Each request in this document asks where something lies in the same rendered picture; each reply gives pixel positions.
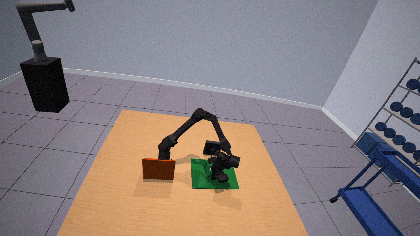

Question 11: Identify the green circuit board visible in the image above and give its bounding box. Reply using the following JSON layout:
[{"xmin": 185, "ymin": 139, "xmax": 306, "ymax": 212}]
[{"xmin": 191, "ymin": 158, "xmax": 239, "ymax": 189}]

